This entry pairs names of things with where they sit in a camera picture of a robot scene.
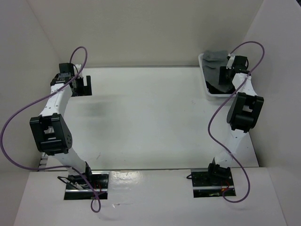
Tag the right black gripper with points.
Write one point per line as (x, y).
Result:
(223, 70)

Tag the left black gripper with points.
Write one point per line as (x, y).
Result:
(84, 90)

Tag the grey skirt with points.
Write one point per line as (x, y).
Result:
(211, 63)

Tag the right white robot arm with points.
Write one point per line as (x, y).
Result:
(242, 116)

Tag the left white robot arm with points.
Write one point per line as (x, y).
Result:
(50, 131)

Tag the black folded skirt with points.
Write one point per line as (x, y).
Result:
(211, 89)

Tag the white plastic basket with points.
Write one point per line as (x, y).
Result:
(209, 95)

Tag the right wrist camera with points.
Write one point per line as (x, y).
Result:
(230, 62)

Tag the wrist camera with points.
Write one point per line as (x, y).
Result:
(230, 62)
(77, 69)

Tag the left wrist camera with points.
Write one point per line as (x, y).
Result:
(77, 69)

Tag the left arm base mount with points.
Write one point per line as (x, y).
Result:
(99, 180)

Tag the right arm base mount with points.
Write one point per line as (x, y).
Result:
(204, 187)

